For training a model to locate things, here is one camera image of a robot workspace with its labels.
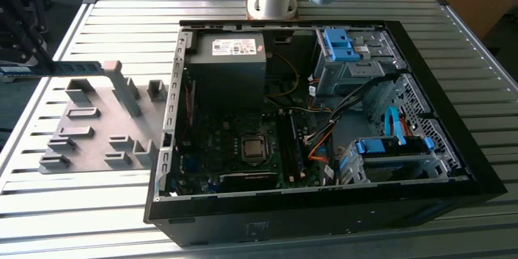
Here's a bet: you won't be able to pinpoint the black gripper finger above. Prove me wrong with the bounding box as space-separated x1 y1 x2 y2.
0 0 40 74
16 0 57 76

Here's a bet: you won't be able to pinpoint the blue RAM stick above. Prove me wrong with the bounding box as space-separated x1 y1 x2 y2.
0 60 106 83

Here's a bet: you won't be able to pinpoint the black RAM slot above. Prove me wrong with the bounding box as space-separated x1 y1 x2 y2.
281 109 295 181

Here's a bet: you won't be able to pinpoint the grey plastic parts rack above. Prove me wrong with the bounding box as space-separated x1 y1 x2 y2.
36 59 170 175

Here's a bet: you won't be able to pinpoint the grey power supply unit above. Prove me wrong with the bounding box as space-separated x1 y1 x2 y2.
185 33 269 108

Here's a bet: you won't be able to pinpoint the green motherboard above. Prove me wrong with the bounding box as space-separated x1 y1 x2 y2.
174 110 325 195

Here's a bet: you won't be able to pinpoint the silver CPU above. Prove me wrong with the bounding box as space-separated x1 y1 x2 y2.
243 140 266 156

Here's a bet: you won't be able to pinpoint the metal socket cover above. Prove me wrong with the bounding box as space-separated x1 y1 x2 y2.
241 133 271 164

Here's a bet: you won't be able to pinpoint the black graphics card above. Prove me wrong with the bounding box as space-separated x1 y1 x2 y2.
218 171 281 193

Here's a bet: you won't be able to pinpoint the blue plastic drive carrier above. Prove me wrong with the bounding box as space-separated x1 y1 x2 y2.
324 28 364 62

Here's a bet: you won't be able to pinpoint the grey metal drive cage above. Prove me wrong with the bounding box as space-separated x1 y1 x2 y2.
314 27 409 98

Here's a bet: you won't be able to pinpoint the black open PC case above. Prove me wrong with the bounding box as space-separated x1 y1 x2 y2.
143 19 509 247

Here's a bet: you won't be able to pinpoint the hard disk in blue carrier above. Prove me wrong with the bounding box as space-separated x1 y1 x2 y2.
356 136 437 158

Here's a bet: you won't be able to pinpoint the grey metal disk bay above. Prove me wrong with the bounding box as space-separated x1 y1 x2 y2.
338 136 465 186

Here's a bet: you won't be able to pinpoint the red wire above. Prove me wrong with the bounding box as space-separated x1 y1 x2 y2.
185 84 194 132

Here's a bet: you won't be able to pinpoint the yellow wire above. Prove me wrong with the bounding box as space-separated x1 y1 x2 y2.
266 54 301 98

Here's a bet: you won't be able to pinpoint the multicoloured power wires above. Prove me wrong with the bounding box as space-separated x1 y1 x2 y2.
283 104 337 115

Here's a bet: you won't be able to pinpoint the black cable bundle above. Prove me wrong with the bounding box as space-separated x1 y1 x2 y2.
324 79 390 126

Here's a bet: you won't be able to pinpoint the blue flat data wire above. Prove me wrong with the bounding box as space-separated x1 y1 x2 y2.
384 106 409 146

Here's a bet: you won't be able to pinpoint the orange flat data wire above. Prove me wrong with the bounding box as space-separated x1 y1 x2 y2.
398 118 417 137

